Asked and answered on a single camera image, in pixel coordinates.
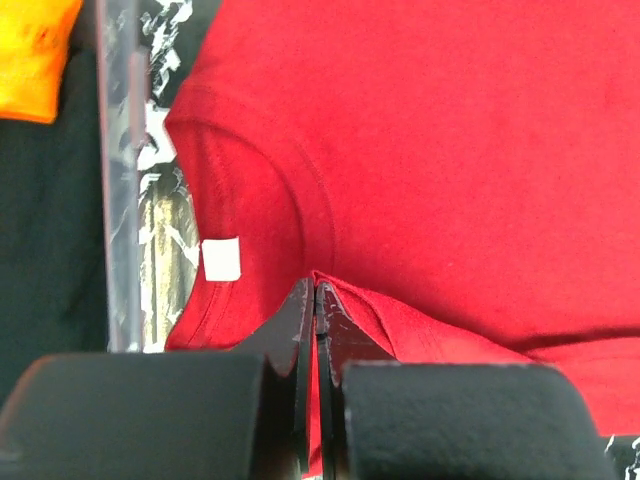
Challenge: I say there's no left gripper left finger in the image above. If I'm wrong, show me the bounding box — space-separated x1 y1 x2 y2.
239 278 314 475

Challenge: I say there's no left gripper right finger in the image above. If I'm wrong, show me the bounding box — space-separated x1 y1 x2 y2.
316 282 399 478

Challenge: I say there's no red t-shirt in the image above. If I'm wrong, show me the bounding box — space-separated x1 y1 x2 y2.
165 1 639 463

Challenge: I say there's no black t-shirt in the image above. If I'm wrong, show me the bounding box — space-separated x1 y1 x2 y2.
0 44 109 401

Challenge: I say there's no clear plastic bin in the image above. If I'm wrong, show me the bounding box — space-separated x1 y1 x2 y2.
96 0 148 352

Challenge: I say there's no orange t-shirt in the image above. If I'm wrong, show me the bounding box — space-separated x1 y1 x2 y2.
1 0 83 124

